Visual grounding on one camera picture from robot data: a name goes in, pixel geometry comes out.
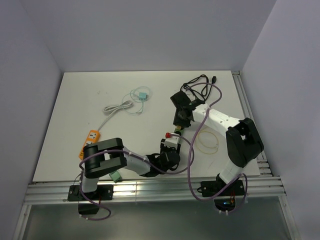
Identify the green power strip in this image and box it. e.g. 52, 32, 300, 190
173, 125, 185, 136

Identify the teal charger plug with cable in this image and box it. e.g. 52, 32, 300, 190
121, 86, 153, 117

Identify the green charger plug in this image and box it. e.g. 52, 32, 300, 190
109, 170, 122, 183

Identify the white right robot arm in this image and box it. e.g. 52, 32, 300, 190
170, 91, 265, 195

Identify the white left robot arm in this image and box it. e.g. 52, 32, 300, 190
79, 137, 181, 200

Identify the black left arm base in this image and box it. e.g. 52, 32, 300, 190
67, 184, 114, 221

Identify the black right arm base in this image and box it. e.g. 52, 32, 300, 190
197, 178, 248, 216

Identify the orange power strip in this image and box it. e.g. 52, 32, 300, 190
78, 130, 101, 161

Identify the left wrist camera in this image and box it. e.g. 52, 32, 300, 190
161, 132, 180, 149

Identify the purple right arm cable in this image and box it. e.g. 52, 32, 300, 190
183, 83, 248, 213

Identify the black power cord with plug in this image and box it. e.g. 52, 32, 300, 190
180, 74, 217, 101

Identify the white power strip cord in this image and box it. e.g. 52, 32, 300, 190
97, 99, 135, 132

